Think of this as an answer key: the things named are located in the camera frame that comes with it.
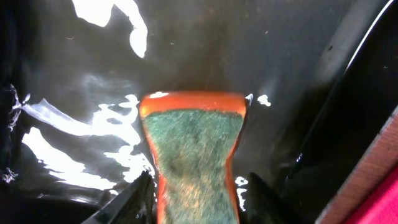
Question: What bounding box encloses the red plastic tray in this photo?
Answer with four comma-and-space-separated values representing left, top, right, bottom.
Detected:
341, 164, 398, 224

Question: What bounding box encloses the orange green scrub sponge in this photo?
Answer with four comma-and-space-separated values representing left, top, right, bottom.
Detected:
139, 91, 246, 223

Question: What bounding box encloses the black plastic basin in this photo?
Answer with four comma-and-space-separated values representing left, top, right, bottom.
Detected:
1, 0, 397, 223

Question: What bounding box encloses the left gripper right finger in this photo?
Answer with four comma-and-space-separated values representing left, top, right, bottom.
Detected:
247, 172, 307, 224

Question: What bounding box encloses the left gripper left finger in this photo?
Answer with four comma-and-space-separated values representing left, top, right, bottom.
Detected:
81, 171, 155, 224

